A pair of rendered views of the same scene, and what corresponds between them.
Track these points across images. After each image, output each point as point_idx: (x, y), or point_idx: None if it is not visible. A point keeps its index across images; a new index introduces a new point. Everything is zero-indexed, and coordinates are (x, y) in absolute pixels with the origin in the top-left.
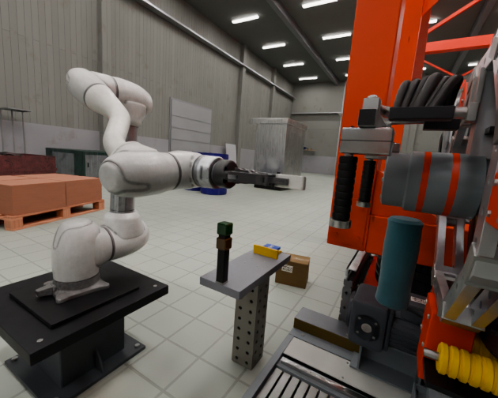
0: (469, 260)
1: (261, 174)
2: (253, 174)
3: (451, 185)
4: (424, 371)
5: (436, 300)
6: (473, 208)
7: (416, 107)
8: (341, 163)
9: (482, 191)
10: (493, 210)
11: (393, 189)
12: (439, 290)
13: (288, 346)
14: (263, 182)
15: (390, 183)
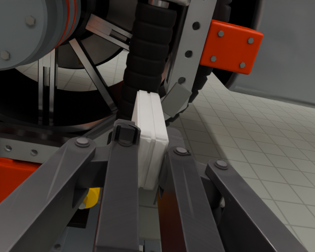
0: (181, 97)
1: (204, 192)
2: (271, 213)
3: (75, 14)
4: (70, 222)
5: (35, 159)
6: (69, 36)
7: None
8: (171, 29)
9: (80, 15)
10: (222, 56)
11: (47, 39)
12: (38, 146)
13: None
14: (217, 206)
15: (49, 28)
